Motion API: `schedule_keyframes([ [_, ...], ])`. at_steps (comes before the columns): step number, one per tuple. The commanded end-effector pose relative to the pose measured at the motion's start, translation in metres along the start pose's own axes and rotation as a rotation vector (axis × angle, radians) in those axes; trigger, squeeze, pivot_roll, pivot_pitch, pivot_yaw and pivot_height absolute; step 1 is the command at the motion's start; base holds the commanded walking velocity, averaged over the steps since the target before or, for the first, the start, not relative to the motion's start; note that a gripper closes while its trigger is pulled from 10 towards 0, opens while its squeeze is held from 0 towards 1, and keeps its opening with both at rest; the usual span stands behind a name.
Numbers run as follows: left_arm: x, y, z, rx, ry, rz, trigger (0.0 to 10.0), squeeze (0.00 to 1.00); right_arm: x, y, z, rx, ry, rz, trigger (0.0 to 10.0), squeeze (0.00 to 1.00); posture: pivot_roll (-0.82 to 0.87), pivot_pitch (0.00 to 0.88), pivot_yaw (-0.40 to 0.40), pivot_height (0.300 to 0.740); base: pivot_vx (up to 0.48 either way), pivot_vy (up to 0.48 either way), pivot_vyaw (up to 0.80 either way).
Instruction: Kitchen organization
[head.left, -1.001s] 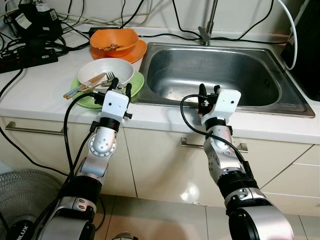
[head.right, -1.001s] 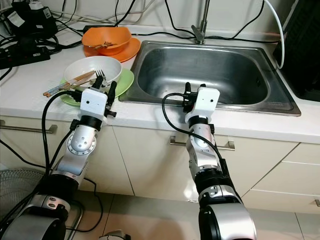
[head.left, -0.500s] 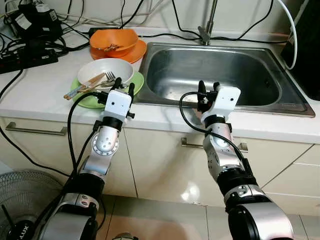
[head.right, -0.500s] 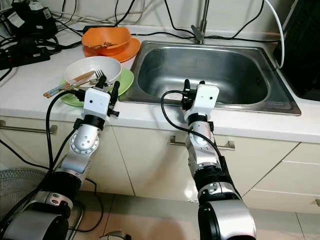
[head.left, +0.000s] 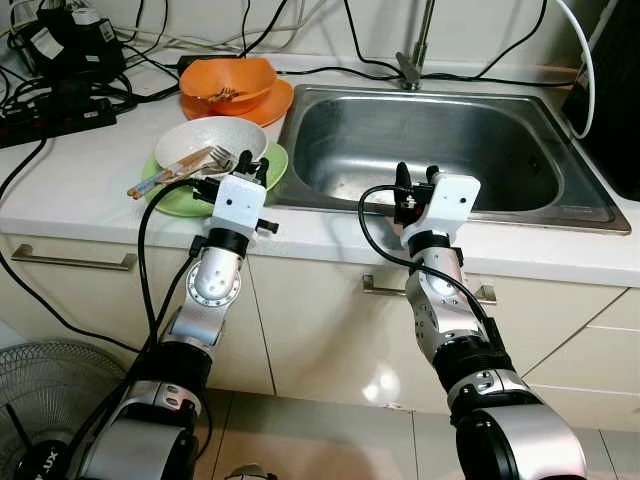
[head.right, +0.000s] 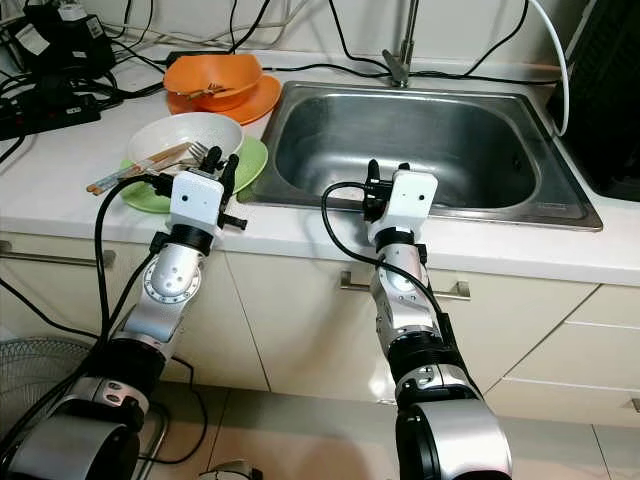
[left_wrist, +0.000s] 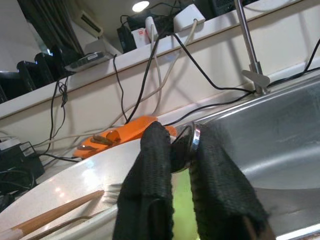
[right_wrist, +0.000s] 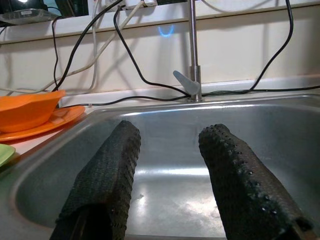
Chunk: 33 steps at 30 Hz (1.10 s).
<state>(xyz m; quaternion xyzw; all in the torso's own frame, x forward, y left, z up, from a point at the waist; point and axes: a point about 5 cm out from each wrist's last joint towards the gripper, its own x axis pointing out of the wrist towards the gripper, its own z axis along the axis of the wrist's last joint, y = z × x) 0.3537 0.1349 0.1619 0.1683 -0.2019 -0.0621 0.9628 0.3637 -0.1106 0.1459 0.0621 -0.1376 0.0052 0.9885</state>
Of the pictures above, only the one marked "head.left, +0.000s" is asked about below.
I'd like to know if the light green plate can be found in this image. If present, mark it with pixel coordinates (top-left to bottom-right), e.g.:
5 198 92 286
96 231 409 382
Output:
139 142 290 220

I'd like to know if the metal kitchen faucet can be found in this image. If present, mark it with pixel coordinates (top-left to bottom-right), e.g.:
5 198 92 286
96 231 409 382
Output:
395 0 437 92

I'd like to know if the white kitchen base cabinet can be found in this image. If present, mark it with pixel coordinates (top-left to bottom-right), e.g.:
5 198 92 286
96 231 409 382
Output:
0 225 640 442

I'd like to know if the stainless steel sink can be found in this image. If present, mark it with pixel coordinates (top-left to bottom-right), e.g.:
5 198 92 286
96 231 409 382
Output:
264 82 634 237

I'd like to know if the orange plate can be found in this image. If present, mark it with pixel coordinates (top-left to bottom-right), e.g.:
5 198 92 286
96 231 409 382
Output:
179 77 297 129

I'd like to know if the brownish metal fork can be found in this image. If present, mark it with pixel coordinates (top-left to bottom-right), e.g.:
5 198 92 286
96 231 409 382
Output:
207 87 247 105

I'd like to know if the orange bowl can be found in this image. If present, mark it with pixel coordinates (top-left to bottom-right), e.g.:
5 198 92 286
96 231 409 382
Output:
179 56 279 117

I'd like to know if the black power strip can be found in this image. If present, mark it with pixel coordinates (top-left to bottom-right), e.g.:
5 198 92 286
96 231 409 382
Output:
0 94 120 152

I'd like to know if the black slatted appliance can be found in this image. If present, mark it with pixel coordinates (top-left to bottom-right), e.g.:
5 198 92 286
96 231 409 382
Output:
561 0 640 202

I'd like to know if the bulky black power adapter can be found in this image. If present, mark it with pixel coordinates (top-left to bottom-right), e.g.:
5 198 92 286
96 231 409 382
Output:
19 9 127 82

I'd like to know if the grey floor fan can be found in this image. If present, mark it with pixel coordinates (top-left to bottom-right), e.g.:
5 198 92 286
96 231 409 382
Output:
0 339 132 480

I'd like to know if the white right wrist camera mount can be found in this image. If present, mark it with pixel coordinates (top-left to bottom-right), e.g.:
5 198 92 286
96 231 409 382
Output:
414 172 482 242

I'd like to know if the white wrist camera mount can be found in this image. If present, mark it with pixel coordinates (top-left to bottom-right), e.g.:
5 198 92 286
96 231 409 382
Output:
414 172 482 242
209 171 270 237

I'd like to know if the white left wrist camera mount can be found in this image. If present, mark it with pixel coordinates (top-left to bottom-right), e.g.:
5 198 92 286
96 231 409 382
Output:
209 171 270 237

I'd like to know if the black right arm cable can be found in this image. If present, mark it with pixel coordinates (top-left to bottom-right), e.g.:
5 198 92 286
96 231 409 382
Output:
357 182 502 343

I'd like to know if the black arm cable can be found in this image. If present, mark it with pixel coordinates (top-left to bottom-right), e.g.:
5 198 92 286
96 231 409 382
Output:
357 182 502 343
60 177 217 471

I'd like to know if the long silver cabinet handle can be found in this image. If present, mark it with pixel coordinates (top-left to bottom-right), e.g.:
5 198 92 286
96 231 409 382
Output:
9 242 139 274
361 274 499 305

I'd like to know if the black cable behind sink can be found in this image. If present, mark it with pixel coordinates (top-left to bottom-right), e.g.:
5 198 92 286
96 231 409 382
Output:
245 58 583 93

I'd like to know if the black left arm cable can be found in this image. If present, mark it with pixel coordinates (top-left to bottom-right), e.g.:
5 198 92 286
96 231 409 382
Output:
60 177 217 471

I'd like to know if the white water hose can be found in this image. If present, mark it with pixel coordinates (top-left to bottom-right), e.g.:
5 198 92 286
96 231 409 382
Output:
554 0 598 142

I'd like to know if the black hanging power cable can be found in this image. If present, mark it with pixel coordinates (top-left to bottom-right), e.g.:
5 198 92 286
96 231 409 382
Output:
0 138 141 357

